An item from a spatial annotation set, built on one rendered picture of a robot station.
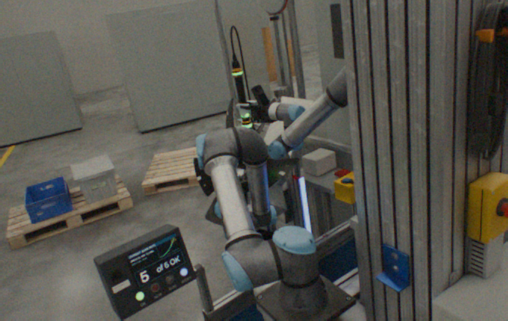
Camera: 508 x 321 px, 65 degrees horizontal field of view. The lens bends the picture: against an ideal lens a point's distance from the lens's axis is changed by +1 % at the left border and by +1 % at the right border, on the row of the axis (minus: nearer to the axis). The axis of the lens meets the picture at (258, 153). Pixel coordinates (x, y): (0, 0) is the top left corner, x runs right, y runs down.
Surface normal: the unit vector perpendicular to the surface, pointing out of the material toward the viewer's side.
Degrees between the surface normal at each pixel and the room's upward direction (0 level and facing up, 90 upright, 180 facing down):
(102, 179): 95
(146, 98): 90
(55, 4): 90
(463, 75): 90
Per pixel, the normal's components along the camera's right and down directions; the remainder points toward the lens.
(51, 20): 0.36, 0.29
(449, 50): 0.54, 0.22
